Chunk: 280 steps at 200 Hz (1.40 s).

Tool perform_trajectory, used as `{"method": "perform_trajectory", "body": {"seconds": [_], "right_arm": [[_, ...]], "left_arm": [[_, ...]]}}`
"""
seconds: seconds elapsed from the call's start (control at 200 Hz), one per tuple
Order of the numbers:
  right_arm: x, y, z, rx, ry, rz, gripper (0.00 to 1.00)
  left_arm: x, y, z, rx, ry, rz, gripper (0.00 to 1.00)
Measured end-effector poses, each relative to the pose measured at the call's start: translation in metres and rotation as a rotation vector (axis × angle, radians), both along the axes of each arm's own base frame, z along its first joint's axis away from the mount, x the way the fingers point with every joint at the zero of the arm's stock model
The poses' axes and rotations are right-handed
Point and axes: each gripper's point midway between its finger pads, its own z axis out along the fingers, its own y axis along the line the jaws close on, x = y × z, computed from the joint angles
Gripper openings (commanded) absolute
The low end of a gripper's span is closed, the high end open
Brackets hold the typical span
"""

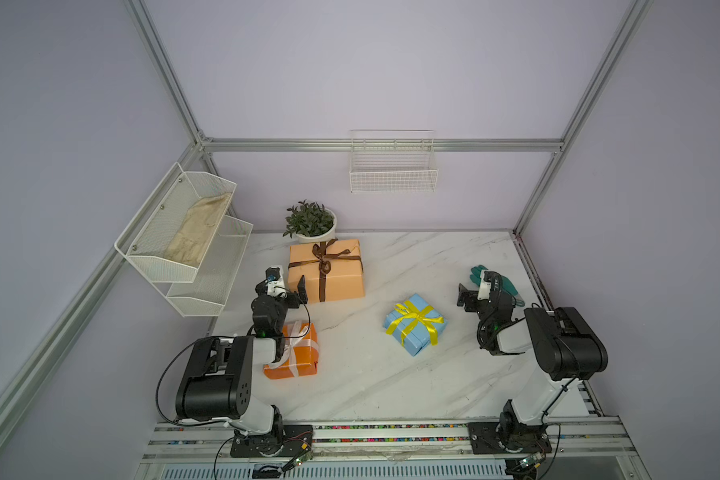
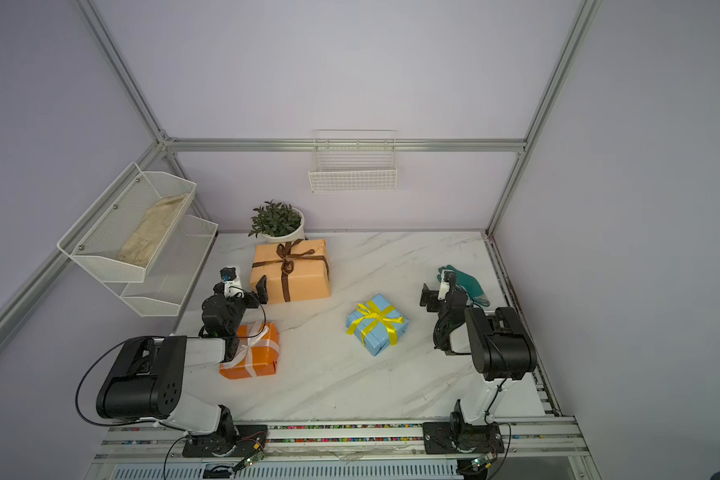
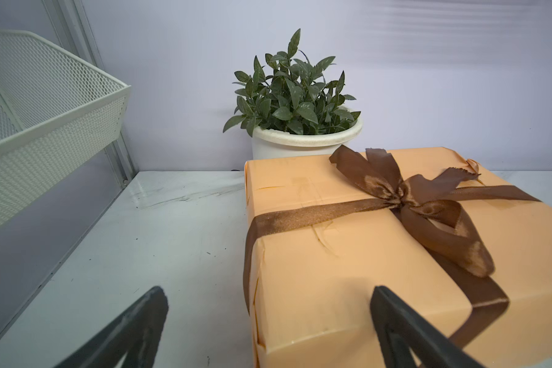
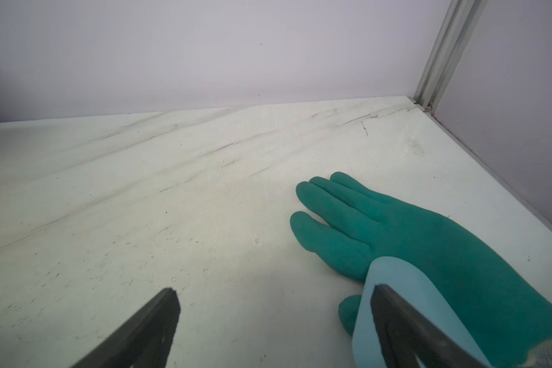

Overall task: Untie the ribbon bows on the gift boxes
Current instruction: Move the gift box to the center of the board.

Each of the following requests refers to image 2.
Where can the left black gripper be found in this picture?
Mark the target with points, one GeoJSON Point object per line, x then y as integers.
{"type": "Point", "coordinates": [247, 296]}

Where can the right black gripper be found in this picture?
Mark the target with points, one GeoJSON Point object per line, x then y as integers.
{"type": "Point", "coordinates": [431, 297]}

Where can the light blue gift box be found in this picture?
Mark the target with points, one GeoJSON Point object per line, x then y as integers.
{"type": "Point", "coordinates": [377, 341]}

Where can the yellow ribbon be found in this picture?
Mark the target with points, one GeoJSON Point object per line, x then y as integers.
{"type": "Point", "coordinates": [371, 316]}

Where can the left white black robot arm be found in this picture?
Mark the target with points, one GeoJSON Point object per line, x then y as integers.
{"type": "Point", "coordinates": [145, 382]}

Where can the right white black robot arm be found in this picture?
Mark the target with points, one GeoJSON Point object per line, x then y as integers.
{"type": "Point", "coordinates": [499, 346]}

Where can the brown ribbon bow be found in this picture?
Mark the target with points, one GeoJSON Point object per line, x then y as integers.
{"type": "Point", "coordinates": [286, 259]}

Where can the tan gift box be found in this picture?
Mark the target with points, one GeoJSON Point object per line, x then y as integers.
{"type": "Point", "coordinates": [294, 273]}

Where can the white ribbon bow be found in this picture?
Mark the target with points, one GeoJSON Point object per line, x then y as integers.
{"type": "Point", "coordinates": [249, 351]}

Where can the orange gift box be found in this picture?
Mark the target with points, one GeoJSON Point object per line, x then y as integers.
{"type": "Point", "coordinates": [258, 354]}

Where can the potted green plant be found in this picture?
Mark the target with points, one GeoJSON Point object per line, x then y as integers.
{"type": "Point", "coordinates": [277, 222]}

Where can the white two-tier mesh shelf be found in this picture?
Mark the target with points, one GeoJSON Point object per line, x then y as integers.
{"type": "Point", "coordinates": [163, 287]}

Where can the beige cloth in shelf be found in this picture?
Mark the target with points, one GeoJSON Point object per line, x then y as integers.
{"type": "Point", "coordinates": [143, 243]}

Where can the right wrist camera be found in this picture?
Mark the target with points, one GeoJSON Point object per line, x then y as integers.
{"type": "Point", "coordinates": [448, 280]}

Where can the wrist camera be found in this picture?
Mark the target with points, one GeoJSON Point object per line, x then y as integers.
{"type": "Point", "coordinates": [448, 280]}
{"type": "Point", "coordinates": [231, 284]}

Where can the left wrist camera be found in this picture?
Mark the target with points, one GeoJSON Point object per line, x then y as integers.
{"type": "Point", "coordinates": [231, 284]}

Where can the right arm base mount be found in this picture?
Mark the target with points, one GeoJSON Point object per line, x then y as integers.
{"type": "Point", "coordinates": [463, 438]}

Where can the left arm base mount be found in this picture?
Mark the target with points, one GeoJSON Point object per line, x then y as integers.
{"type": "Point", "coordinates": [243, 442]}

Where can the white wire wall basket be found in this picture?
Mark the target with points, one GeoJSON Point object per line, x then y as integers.
{"type": "Point", "coordinates": [353, 161]}

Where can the aluminium frame rail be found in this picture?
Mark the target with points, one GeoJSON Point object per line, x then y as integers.
{"type": "Point", "coordinates": [359, 440]}

